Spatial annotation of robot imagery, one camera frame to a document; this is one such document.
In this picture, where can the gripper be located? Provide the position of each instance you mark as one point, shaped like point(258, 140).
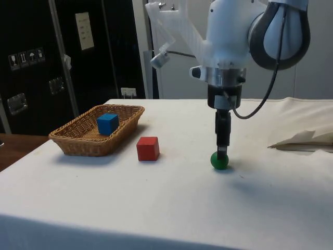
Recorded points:
point(212, 91)

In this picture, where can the green ball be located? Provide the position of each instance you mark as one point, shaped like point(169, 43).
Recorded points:
point(214, 161)

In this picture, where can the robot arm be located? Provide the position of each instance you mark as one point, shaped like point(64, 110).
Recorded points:
point(226, 31)

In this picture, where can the wicker basket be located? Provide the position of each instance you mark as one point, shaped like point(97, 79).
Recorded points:
point(78, 140)

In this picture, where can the pale locker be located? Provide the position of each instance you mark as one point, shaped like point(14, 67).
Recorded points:
point(179, 83)

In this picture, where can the red cube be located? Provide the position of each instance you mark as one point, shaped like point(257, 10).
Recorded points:
point(147, 149)

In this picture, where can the blue cube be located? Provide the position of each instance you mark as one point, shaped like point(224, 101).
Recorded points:
point(106, 123)

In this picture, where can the black cabinet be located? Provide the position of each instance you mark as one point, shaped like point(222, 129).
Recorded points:
point(33, 78)

